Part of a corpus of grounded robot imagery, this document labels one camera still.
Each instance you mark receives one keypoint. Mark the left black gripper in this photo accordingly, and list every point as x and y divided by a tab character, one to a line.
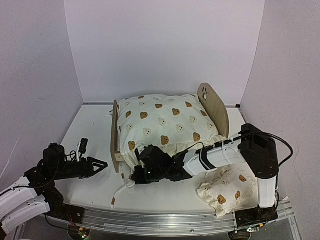
89	171

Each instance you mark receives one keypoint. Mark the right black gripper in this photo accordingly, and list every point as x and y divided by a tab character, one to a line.
140	179

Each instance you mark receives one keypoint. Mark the large bear print cushion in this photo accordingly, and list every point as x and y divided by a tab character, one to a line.
165	125

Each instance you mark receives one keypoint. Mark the wooden pet bed frame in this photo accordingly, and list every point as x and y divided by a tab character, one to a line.
215	110

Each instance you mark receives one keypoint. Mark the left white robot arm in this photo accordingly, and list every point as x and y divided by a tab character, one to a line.
35	193

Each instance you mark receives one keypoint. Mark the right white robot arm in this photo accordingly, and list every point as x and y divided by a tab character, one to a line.
256	148

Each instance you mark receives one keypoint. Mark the small bear print pillow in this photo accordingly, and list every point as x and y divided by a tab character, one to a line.
229	189

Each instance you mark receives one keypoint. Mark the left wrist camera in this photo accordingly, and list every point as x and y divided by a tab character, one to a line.
81	148

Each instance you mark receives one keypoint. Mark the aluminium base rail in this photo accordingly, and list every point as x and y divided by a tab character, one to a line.
159	224

